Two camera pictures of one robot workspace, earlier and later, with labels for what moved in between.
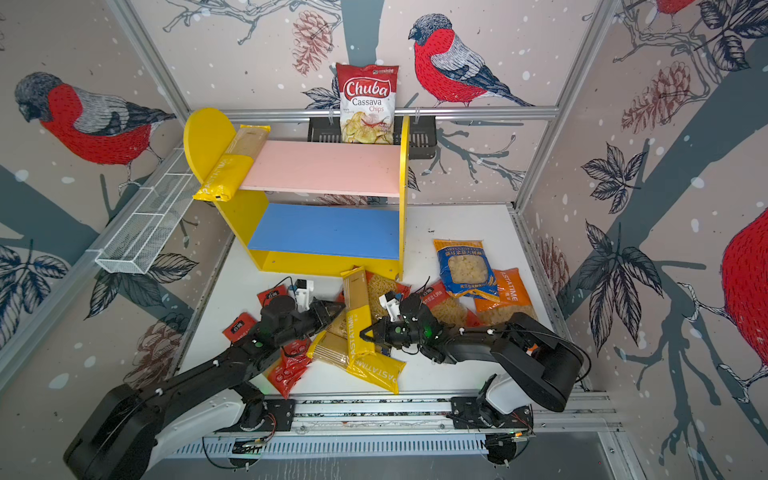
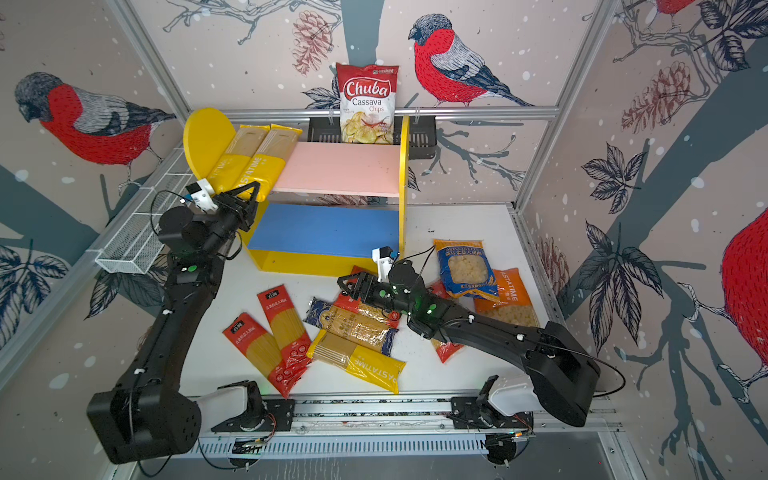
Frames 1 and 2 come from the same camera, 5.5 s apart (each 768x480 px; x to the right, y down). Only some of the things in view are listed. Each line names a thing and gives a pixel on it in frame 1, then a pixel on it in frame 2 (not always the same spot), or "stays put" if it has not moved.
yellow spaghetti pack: (232, 168) stays put
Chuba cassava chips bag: (367, 102) stays put
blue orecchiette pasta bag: (466, 267) stays put
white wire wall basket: (133, 244) stays put
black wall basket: (422, 135) stays put
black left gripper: (320, 312) → (244, 213)
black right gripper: (384, 329) → (363, 282)
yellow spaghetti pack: (383, 371) stays put
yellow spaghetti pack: (360, 343) → (274, 155)
